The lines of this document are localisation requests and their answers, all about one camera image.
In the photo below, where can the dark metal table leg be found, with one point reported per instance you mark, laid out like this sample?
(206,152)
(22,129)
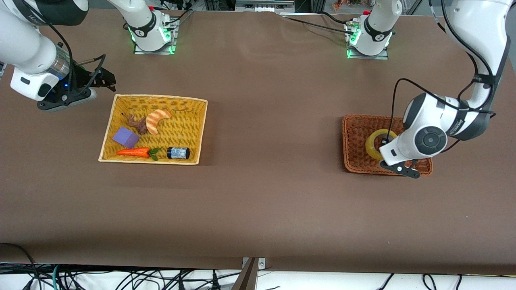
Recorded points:
(246,278)

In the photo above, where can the silver table edge bracket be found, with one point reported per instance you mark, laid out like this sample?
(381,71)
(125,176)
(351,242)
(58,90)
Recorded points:
(262,262)

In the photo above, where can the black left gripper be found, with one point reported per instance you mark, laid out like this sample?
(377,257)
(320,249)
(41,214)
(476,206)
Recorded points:
(381,143)

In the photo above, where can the silver background equipment box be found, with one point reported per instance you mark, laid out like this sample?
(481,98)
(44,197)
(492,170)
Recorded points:
(264,5)

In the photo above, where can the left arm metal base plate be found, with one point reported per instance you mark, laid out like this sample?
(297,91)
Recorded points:
(369,57)

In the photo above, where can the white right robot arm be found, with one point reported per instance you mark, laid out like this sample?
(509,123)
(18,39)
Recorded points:
(24,44)

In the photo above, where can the purple cube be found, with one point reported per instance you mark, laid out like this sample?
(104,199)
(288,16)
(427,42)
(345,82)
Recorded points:
(125,137)

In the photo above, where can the toy croissant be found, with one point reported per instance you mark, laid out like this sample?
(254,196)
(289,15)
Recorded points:
(154,121)

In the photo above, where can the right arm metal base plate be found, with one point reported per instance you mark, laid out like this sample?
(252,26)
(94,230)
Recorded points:
(155,52)

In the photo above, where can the brown toy animal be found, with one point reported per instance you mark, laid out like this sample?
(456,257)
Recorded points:
(142,127)

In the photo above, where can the brown wicker basket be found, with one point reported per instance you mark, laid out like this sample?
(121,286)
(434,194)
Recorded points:
(358,161)

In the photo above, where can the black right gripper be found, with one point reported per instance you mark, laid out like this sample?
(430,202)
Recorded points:
(83,76)

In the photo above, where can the small black jar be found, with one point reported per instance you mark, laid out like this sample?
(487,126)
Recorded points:
(178,153)

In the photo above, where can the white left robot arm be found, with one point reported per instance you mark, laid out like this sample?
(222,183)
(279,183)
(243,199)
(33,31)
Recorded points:
(483,32)

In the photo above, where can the orange toy carrot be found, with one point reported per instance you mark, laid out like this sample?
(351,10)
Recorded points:
(134,152)

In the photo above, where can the yellow wicker basket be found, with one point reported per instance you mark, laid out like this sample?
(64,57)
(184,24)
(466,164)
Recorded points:
(177,131)

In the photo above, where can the clear yellowish tape roll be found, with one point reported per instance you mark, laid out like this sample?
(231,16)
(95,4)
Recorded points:
(371,141)

